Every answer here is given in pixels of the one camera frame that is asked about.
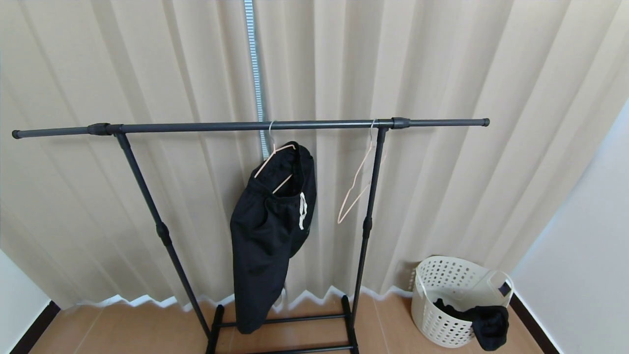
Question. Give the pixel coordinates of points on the pink clothes hanger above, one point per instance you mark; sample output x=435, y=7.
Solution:
x=265, y=160
x=363, y=162

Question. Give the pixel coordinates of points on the black shorts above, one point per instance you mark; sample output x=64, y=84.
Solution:
x=265, y=246

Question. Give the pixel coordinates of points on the black clothes rack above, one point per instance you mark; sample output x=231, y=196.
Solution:
x=196, y=128

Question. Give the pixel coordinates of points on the white laundry basket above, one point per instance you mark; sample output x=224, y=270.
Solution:
x=437, y=314

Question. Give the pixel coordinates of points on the beige curtain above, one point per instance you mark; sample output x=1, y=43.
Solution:
x=147, y=59

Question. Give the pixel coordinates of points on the black garment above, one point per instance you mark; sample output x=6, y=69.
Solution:
x=491, y=324

